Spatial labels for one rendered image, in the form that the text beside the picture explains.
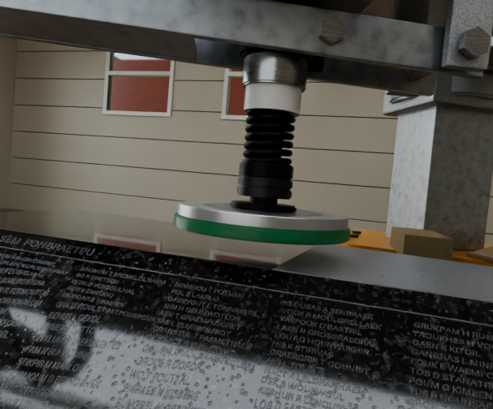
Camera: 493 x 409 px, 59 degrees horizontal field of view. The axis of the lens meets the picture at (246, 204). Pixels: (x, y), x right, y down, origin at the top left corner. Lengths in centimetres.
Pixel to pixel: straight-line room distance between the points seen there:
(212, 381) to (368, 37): 40
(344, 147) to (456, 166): 546
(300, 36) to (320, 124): 627
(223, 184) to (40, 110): 392
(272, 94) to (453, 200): 83
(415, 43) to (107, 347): 47
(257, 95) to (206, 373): 31
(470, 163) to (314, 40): 85
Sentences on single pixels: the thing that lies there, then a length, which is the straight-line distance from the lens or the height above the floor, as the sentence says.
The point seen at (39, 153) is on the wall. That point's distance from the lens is 912.
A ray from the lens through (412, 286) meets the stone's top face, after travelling 47.
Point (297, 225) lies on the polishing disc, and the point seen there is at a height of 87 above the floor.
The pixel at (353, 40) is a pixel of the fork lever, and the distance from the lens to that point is 54.
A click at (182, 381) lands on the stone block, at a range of 43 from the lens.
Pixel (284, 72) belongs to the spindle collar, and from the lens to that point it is 53.
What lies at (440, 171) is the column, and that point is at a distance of 125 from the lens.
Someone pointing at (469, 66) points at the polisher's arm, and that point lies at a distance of 56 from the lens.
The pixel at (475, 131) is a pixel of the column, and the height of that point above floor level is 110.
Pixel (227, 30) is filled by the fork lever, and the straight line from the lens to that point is 51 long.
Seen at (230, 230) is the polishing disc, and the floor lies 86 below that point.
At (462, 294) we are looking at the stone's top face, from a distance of 48.
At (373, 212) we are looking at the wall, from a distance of 664.
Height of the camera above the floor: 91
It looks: 3 degrees down
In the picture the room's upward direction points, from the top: 5 degrees clockwise
